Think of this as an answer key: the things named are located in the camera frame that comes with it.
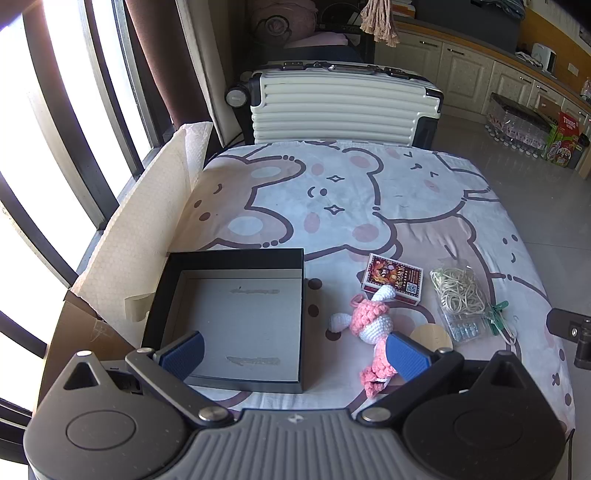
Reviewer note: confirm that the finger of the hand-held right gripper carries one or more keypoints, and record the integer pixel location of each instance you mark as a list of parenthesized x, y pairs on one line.
[(565, 323)]

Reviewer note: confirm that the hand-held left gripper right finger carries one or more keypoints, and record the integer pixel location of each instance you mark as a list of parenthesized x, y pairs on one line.
[(406, 357)]

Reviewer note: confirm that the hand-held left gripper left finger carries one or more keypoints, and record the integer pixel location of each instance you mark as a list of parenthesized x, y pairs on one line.
[(182, 357)]

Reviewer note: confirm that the round cork coaster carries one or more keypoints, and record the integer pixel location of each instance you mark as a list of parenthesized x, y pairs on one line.
[(434, 337)]

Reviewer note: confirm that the pink white crochet doll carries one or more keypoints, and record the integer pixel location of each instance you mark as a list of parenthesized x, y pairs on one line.
[(369, 318)]

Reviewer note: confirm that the clear plastic case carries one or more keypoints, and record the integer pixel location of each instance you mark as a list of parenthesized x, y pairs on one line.
[(466, 328)]

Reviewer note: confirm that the black box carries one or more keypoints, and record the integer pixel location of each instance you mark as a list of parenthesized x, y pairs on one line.
[(240, 318)]

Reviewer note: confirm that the green clothespin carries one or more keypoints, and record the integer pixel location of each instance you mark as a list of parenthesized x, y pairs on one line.
[(496, 314)]

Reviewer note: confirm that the playing card box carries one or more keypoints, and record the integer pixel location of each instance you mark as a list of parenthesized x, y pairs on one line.
[(392, 274)]

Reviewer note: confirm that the bag of rubber bands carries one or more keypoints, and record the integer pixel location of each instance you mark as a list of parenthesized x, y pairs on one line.
[(457, 288)]

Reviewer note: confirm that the brown cardboard box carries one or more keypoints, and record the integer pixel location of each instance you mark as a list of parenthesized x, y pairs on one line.
[(83, 327)]

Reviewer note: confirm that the bear printed blanket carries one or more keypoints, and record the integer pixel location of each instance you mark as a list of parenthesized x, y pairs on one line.
[(323, 221)]

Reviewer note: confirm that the colourful carton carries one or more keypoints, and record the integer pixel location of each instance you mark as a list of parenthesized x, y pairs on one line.
[(565, 138)]

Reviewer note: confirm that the pack of water bottles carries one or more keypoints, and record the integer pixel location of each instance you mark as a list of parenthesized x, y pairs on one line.
[(521, 124)]

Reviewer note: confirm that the cream ribbed suitcase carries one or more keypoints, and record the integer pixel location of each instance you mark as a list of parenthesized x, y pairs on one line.
[(332, 106)]

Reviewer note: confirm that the white countertop appliance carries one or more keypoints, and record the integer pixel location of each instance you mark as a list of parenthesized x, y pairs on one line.
[(545, 56)]

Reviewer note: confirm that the cream cabinet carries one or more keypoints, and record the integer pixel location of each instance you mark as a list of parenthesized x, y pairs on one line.
[(461, 60)]

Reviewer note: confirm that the dark brown curtain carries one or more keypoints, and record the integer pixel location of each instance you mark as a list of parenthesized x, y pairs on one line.
[(152, 55)]

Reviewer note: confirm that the large dark box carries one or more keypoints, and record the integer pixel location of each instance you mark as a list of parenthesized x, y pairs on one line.
[(466, 23)]

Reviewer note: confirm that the pink cushion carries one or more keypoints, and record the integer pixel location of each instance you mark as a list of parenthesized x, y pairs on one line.
[(318, 40)]

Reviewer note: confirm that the dark window frame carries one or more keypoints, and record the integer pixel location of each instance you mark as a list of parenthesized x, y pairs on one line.
[(69, 92)]

